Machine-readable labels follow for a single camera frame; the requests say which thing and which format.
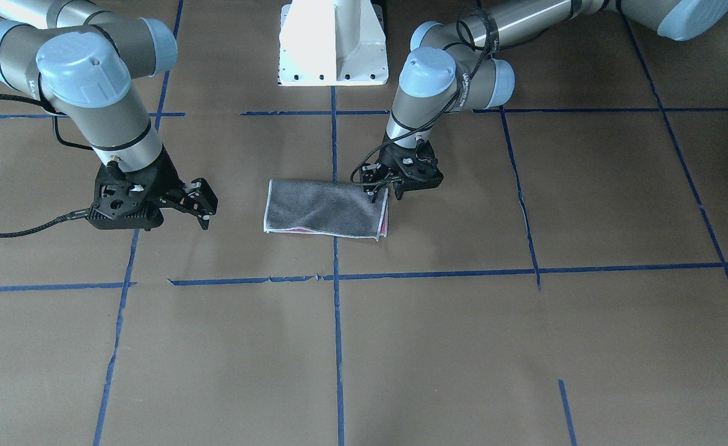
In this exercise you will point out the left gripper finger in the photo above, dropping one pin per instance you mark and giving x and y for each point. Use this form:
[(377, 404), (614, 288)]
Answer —
[(376, 177), (398, 188)]

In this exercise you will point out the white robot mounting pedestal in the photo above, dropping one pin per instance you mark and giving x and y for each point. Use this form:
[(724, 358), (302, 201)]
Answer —
[(332, 43)]

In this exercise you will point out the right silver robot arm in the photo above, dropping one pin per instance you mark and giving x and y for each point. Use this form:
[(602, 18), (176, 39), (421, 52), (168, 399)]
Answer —
[(76, 60)]

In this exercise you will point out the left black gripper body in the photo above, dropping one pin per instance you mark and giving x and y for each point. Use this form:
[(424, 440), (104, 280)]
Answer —
[(389, 157)]

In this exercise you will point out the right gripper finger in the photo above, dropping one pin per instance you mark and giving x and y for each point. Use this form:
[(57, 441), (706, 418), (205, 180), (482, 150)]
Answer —
[(196, 198)]

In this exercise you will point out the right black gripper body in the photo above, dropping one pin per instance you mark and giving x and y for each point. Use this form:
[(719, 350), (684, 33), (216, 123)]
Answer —
[(163, 175)]

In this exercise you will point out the pink towel with grey edge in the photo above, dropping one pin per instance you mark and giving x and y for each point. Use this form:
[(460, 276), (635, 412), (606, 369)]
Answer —
[(322, 208)]

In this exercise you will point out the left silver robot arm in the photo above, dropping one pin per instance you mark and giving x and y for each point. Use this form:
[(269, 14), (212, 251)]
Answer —
[(452, 68)]

